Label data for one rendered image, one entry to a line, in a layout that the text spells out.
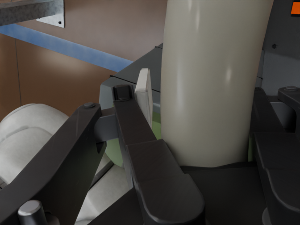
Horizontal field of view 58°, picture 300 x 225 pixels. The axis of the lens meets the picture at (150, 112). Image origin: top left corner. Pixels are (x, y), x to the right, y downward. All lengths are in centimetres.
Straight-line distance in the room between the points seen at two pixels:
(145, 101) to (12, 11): 141
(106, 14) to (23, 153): 117
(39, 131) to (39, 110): 6
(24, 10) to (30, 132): 111
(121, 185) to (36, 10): 126
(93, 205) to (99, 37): 122
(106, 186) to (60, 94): 146
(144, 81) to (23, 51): 188
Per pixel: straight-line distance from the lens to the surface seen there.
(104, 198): 53
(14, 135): 55
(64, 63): 184
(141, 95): 15
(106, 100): 71
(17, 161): 51
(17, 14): 156
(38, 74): 202
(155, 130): 64
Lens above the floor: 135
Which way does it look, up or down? 55 degrees down
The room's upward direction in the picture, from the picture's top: 139 degrees counter-clockwise
